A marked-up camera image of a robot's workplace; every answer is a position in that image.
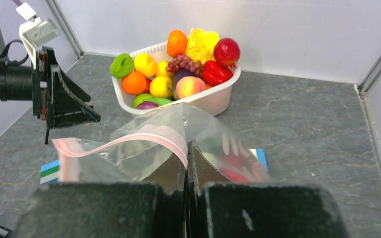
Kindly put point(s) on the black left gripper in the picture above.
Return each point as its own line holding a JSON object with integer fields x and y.
{"x": 56, "y": 99}

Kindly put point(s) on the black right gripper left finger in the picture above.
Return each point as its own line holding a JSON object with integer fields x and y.
{"x": 153, "y": 208}

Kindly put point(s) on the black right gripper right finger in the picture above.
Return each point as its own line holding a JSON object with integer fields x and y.
{"x": 218, "y": 208}

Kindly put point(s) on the red tomato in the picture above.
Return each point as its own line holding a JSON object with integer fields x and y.
{"x": 237, "y": 169}

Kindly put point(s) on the green bell pepper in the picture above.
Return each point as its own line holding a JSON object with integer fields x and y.
{"x": 121, "y": 66}

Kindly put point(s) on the clear zip top bag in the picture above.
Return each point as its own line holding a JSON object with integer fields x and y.
{"x": 142, "y": 145}

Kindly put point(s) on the white plastic basket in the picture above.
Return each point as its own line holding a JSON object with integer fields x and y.
{"x": 214, "y": 100}

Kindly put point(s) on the yellow pink peach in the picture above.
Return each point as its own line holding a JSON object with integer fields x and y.
{"x": 188, "y": 86}

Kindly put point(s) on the red pomegranate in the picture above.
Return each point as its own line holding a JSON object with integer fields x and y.
{"x": 226, "y": 52}

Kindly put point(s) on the yellow lemon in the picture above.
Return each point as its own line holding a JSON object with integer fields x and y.
{"x": 145, "y": 64}

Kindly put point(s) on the orange fruit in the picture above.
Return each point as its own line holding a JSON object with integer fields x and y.
{"x": 177, "y": 43}

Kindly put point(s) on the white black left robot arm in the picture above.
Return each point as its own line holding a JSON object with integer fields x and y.
{"x": 15, "y": 79}

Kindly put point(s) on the small orange tangerine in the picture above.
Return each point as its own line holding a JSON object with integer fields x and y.
{"x": 134, "y": 83}

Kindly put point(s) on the green apple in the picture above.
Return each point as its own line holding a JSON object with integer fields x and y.
{"x": 140, "y": 98}

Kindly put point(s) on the white and blue block stack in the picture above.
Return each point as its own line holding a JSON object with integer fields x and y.
{"x": 260, "y": 155}

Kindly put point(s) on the purple onion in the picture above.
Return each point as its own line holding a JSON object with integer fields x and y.
{"x": 146, "y": 105}

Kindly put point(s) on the blue striped block stack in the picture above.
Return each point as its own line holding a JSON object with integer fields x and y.
{"x": 50, "y": 172}

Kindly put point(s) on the green cucumber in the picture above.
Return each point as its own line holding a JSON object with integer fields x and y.
{"x": 159, "y": 101}

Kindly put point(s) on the dark purple eggplant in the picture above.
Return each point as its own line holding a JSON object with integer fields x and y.
{"x": 177, "y": 77}

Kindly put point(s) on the purple grapes bunch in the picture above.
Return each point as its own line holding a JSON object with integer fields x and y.
{"x": 182, "y": 61}

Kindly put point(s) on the red bell pepper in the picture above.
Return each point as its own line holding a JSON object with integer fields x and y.
{"x": 213, "y": 74}

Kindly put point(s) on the yellow corn cob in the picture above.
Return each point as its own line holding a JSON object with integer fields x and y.
{"x": 201, "y": 44}

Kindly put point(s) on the aluminium frame rail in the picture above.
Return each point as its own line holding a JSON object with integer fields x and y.
{"x": 58, "y": 13}

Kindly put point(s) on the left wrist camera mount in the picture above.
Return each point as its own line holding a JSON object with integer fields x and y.
{"x": 34, "y": 32}

